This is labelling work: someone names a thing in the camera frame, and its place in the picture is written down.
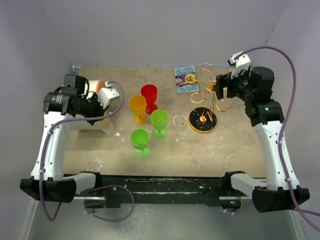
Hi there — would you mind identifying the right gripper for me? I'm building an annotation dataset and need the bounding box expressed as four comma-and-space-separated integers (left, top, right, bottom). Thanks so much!
213, 66, 255, 103

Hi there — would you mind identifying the clear wine glass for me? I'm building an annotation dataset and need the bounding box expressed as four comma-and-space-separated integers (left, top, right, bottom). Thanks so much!
170, 115, 187, 144
100, 117, 114, 135

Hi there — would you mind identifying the gold wine glass rack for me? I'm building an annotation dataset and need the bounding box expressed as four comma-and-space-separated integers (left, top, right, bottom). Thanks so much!
187, 62, 230, 134

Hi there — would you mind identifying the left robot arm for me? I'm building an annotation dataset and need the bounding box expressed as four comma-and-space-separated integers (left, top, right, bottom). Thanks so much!
20, 74, 119, 203

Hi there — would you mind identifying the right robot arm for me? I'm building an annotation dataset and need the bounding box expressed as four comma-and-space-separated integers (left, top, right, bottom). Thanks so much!
214, 66, 310, 213

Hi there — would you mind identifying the clear wine glass standing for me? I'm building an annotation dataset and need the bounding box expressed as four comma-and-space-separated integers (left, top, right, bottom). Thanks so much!
170, 115, 187, 144

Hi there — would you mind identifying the white cylinder with orange lid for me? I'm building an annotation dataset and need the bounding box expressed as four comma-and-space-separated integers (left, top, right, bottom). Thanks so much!
71, 80, 106, 131

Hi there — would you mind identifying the treehouse paperback book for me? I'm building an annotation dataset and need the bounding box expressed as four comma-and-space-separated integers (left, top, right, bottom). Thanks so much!
174, 65, 200, 93

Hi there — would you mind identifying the orange plastic goblet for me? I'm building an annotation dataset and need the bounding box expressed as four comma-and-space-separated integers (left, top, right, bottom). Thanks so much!
128, 95, 147, 125

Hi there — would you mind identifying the green goblet front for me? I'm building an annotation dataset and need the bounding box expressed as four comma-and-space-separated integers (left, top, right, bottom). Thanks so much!
130, 128, 150, 158

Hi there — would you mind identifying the green goblet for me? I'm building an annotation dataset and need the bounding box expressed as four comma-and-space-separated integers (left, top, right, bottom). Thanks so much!
150, 109, 169, 139
130, 128, 150, 158

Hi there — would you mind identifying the green goblet rear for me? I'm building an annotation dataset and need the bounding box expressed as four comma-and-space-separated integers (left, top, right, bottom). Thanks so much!
150, 109, 169, 139

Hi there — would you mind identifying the red plastic goblet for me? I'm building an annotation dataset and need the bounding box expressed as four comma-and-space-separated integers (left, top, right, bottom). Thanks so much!
140, 84, 158, 115

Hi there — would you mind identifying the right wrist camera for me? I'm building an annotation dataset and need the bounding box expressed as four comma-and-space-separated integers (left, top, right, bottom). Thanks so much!
227, 51, 251, 79

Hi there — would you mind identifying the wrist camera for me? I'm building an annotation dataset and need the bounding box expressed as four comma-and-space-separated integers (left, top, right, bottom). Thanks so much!
97, 81, 120, 110
227, 51, 251, 79

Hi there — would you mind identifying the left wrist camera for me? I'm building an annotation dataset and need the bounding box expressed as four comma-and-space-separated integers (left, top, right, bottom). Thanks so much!
97, 81, 120, 110

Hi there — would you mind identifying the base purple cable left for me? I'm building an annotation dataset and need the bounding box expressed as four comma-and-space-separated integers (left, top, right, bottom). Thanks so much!
83, 184, 137, 223

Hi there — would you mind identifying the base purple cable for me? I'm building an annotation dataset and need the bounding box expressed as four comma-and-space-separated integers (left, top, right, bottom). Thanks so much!
83, 184, 137, 223
223, 197, 255, 216

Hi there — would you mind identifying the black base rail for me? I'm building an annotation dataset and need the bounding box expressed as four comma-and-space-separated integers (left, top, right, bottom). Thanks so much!
76, 175, 251, 210

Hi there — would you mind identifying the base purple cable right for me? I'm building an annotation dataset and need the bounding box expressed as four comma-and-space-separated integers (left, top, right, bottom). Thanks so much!
223, 197, 255, 216

